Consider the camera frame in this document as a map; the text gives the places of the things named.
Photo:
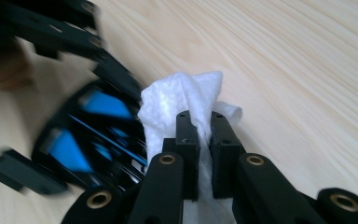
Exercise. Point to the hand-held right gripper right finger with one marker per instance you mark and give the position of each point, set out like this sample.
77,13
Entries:
225,155

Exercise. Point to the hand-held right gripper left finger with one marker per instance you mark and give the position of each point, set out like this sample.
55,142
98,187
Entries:
189,155

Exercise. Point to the blue toy car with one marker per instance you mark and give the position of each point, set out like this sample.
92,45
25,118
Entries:
102,105

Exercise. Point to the white wet wipe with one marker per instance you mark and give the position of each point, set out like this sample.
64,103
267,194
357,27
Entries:
174,93

